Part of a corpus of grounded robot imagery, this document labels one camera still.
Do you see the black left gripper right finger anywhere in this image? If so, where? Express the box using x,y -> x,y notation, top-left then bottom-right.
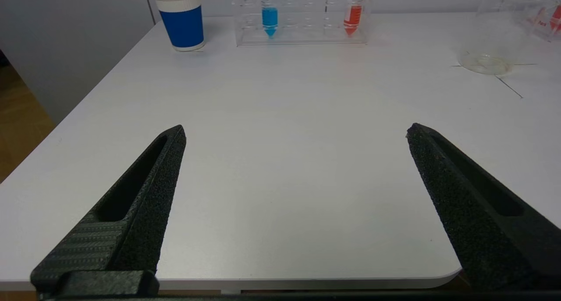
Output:
406,123 -> 561,291

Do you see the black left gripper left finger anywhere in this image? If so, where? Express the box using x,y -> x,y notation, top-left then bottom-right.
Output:
30,125 -> 187,298

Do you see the clear glass beaker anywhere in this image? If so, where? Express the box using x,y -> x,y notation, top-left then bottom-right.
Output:
457,0 -> 550,76

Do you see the clear acrylic test tube rack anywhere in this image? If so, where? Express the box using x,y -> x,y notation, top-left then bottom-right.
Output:
522,0 -> 561,43
231,0 -> 369,46

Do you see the test tube with red pigment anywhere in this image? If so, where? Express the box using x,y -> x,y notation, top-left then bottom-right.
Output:
548,5 -> 561,34
343,0 -> 366,38

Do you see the test tube with blue pigment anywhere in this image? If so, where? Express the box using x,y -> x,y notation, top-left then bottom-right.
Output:
259,0 -> 280,39

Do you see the blue white paper cup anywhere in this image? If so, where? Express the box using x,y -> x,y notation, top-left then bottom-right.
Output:
152,0 -> 206,52

